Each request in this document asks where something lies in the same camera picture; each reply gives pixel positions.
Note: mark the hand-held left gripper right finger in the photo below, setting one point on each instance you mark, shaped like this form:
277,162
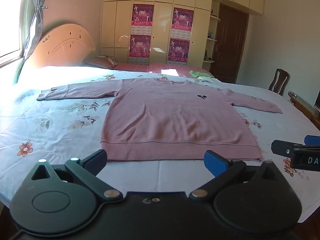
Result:
215,163

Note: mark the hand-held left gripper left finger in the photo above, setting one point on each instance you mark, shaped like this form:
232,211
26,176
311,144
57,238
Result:
96,160

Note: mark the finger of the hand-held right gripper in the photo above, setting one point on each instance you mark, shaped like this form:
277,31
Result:
313,140
281,147

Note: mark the pink sweater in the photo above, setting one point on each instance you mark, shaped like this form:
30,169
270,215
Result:
175,120

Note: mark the wooden cabinet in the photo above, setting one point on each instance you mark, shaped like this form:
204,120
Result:
303,106

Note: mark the floral bedsheet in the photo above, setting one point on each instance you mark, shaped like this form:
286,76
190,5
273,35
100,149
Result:
62,135

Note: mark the dark wooden chair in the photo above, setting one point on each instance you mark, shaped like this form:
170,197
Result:
278,81

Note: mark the green cloth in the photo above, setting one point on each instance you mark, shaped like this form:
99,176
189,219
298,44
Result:
198,73

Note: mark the striped pillow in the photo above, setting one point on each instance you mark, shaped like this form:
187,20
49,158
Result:
100,62

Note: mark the pink checked blanket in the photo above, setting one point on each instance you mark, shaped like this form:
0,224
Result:
155,68

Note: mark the dark wooden door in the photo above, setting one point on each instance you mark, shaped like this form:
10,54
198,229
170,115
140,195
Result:
230,45

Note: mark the pink wooden headboard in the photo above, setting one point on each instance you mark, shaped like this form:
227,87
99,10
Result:
62,45

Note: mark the cream corner shelf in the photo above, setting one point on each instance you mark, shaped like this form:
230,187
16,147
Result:
212,39

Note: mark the cream wardrobe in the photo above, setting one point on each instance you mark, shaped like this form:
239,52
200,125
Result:
115,25

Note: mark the grey patterned curtain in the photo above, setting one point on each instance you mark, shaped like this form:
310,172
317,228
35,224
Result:
33,22

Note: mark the window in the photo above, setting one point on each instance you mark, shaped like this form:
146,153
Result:
10,17

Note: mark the pink wall poster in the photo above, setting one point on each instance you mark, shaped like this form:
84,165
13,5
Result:
178,50
140,47
142,17
182,21

